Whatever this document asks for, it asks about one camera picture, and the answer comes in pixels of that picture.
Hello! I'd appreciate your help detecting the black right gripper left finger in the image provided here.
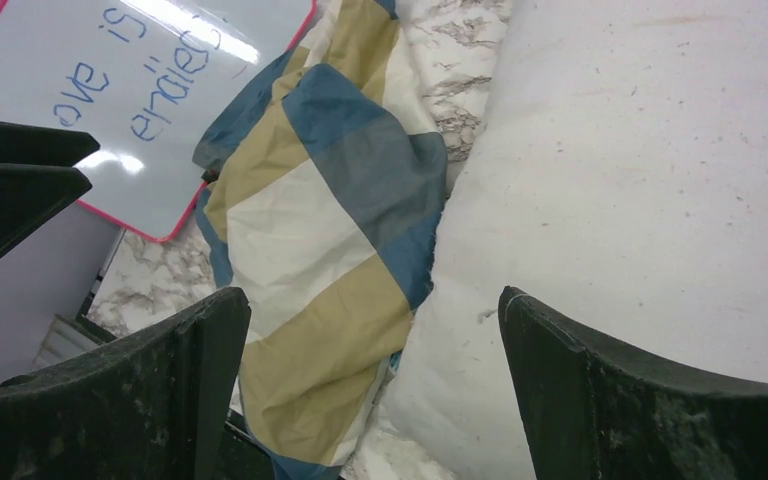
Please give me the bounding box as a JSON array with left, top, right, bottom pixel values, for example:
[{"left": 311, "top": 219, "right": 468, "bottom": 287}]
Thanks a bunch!
[{"left": 0, "top": 287, "right": 251, "bottom": 479}]

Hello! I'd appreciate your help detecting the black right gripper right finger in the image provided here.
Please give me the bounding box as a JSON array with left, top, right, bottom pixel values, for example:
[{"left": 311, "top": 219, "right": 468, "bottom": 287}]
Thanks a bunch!
[{"left": 498, "top": 287, "right": 768, "bottom": 479}]

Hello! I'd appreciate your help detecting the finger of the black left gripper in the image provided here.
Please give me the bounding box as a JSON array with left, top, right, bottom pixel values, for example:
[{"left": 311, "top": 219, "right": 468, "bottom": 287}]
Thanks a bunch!
[
  {"left": 0, "top": 164, "right": 92, "bottom": 258},
  {"left": 0, "top": 121, "right": 100, "bottom": 167}
]

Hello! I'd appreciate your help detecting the white pillow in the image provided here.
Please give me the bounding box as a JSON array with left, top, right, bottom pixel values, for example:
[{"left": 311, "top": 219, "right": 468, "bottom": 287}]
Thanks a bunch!
[{"left": 381, "top": 1, "right": 768, "bottom": 479}]

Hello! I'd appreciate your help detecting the blue beige checked pillowcase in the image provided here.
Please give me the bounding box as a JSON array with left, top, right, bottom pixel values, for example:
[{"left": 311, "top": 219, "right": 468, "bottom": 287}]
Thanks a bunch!
[{"left": 195, "top": 1, "right": 448, "bottom": 479}]

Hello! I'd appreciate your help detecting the pink framed whiteboard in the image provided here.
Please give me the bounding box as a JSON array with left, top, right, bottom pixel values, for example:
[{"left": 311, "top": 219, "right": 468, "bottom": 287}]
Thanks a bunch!
[{"left": 0, "top": 1, "right": 316, "bottom": 242}]

